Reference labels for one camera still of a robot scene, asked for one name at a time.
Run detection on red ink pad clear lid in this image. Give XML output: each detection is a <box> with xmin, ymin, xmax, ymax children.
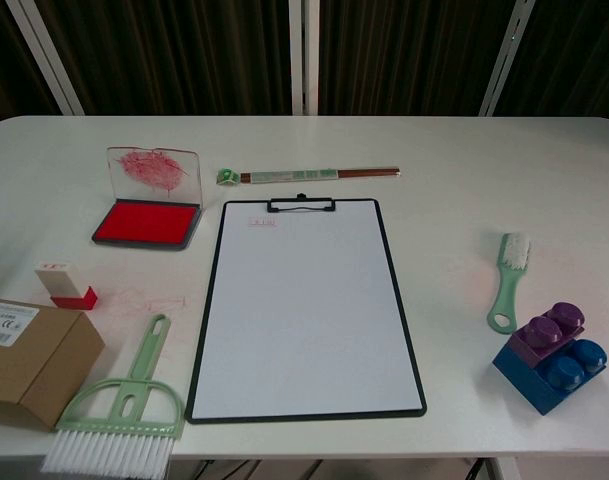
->
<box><xmin>91</xmin><ymin>145</ymin><xmax>206</xmax><ymax>252</ymax></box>

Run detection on wide green brush white bristles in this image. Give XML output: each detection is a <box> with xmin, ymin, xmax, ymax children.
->
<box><xmin>41</xmin><ymin>313</ymin><xmax>186</xmax><ymax>480</ymax></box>

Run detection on small red stamp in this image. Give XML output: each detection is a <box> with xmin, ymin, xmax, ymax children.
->
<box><xmin>34</xmin><ymin>261</ymin><xmax>99</xmax><ymax>312</ymax></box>

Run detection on brown cardboard box white label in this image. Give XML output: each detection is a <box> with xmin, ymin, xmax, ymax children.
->
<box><xmin>0</xmin><ymin>294</ymin><xmax>107</xmax><ymax>434</ymax></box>

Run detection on black clipboard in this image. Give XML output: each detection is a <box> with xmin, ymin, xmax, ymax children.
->
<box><xmin>184</xmin><ymin>192</ymin><xmax>429</xmax><ymax>425</ymax></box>

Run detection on brown chopsticks in paper sleeve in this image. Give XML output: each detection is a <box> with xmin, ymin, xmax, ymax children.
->
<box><xmin>239</xmin><ymin>165</ymin><xmax>402</xmax><ymax>183</ymax></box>

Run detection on white paper sheet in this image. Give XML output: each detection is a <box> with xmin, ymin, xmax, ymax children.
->
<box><xmin>191</xmin><ymin>201</ymin><xmax>423</xmax><ymax>420</ymax></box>

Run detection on narrow green brush white bristles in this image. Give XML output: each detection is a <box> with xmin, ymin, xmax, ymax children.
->
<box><xmin>486</xmin><ymin>232</ymin><xmax>532</xmax><ymax>334</ymax></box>

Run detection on dark pleated curtain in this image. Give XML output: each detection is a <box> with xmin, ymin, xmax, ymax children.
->
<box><xmin>0</xmin><ymin>0</ymin><xmax>609</xmax><ymax>131</ymax></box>

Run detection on purple toy building block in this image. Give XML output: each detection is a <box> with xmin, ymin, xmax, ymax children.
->
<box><xmin>507</xmin><ymin>300</ymin><xmax>587</xmax><ymax>366</ymax></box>

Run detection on blue toy building block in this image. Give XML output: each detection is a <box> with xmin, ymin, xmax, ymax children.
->
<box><xmin>492</xmin><ymin>338</ymin><xmax>609</xmax><ymax>416</ymax></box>

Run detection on white metal frame post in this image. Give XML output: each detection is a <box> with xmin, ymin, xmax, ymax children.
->
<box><xmin>288</xmin><ymin>0</ymin><xmax>320</xmax><ymax>117</ymax></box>
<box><xmin>478</xmin><ymin>0</ymin><xmax>535</xmax><ymax>117</ymax></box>
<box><xmin>4</xmin><ymin>0</ymin><xmax>85</xmax><ymax>117</ymax></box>

